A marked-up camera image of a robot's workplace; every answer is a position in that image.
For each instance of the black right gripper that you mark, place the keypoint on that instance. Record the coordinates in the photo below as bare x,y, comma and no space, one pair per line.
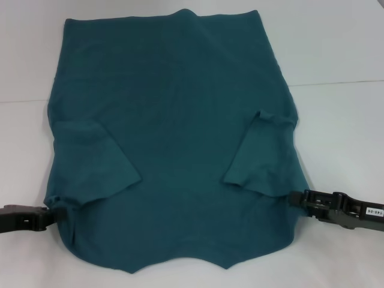
357,214

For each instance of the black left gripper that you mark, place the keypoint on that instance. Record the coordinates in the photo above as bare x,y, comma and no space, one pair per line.
10,217

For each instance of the teal blue shirt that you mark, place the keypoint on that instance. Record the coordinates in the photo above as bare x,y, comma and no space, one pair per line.
180,120

